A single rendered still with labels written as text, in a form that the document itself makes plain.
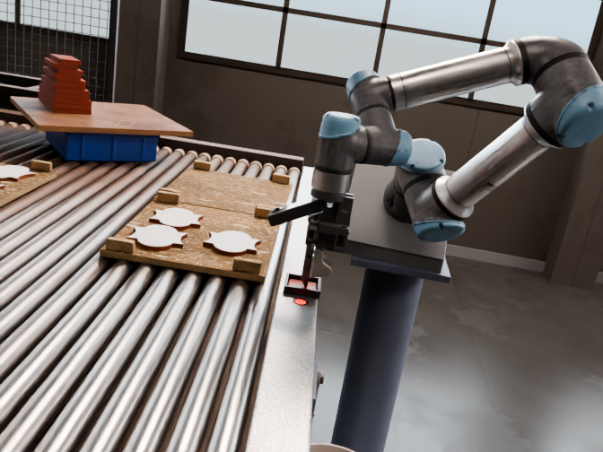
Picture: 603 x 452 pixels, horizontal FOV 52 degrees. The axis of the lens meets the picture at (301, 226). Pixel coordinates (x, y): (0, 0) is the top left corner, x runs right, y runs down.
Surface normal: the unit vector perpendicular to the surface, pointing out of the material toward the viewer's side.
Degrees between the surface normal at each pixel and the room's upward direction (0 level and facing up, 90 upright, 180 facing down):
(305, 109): 90
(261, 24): 90
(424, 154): 37
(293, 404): 0
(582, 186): 90
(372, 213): 44
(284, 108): 90
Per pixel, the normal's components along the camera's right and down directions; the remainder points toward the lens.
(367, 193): -0.02, -0.49
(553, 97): -0.84, -0.12
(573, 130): 0.26, 0.78
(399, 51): -0.11, 0.29
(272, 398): 0.15, -0.94
